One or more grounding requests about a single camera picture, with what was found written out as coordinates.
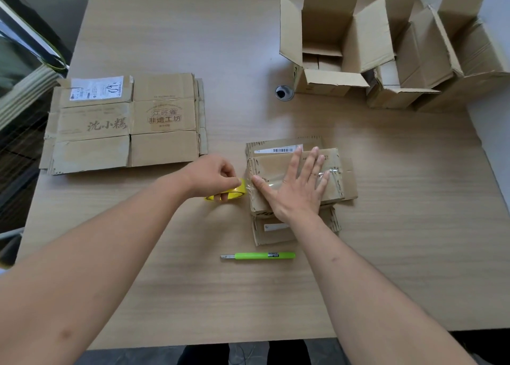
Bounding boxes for person's left hand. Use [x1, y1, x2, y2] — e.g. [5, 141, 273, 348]
[178, 154, 242, 202]

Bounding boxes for yellow packing tape roll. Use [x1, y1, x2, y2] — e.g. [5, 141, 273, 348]
[205, 178, 248, 202]

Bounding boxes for flattened printed cardboard box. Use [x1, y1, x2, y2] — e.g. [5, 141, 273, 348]
[48, 73, 200, 176]

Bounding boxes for person's right forearm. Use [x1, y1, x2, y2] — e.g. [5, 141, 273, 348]
[287, 209, 479, 365]

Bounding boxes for flattened plain cardboard box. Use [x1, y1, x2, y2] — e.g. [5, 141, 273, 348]
[39, 78, 209, 176]

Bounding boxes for person's dark trousers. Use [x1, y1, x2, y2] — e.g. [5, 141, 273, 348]
[177, 338, 312, 365]

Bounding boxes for person's left forearm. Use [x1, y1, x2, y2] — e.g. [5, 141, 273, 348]
[0, 173, 193, 365]

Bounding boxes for open tall cardboard box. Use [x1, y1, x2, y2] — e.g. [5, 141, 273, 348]
[279, 0, 416, 98]

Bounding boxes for small taped cardboard box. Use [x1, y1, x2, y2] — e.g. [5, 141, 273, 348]
[245, 135, 358, 247]

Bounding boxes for beige slatted blind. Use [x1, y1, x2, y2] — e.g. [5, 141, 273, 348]
[0, 64, 61, 131]

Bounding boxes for dark chair armrest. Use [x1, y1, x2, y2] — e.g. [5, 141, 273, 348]
[0, 228, 25, 270]

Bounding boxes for green utility knife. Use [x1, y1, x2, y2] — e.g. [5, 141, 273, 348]
[220, 252, 297, 261]

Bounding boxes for person's right hand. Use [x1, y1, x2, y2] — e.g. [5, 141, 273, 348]
[251, 146, 332, 224]

